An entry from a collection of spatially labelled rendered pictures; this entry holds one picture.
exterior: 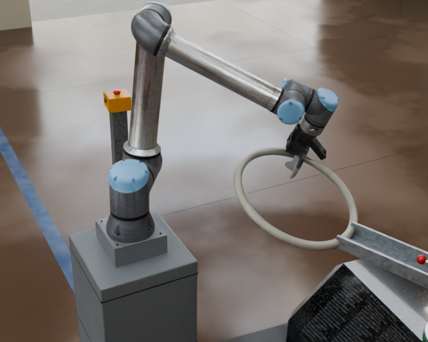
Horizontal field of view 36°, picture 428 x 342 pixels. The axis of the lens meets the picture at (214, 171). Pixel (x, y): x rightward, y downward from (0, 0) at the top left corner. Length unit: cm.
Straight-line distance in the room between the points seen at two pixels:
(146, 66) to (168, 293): 88
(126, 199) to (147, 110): 35
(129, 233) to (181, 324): 47
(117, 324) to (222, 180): 240
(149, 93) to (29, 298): 174
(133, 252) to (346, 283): 85
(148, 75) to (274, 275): 184
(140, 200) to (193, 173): 244
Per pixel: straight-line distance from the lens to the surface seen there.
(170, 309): 266
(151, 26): 224
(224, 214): 441
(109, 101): 340
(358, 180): 496
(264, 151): 250
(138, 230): 251
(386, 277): 268
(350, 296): 263
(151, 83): 244
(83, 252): 265
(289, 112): 225
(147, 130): 252
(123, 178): 242
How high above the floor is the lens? 240
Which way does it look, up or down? 29 degrees down
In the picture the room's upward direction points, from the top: 1 degrees clockwise
